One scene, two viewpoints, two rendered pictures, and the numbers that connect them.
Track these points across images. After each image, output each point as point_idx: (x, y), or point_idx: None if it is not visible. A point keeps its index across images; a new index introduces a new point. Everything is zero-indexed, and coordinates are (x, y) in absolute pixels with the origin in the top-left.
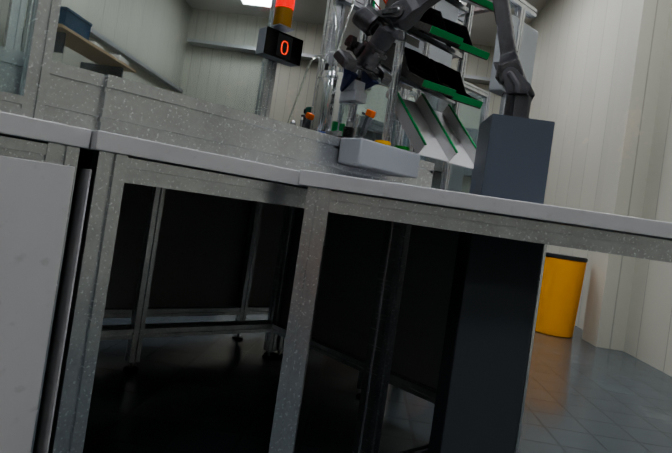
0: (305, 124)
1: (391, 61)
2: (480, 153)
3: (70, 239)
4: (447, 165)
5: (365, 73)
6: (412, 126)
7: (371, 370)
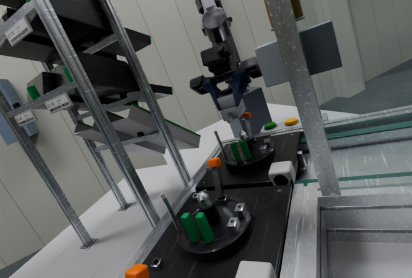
0: (221, 175)
1: (114, 78)
2: (252, 112)
3: None
4: (110, 173)
5: (213, 84)
6: (182, 130)
7: None
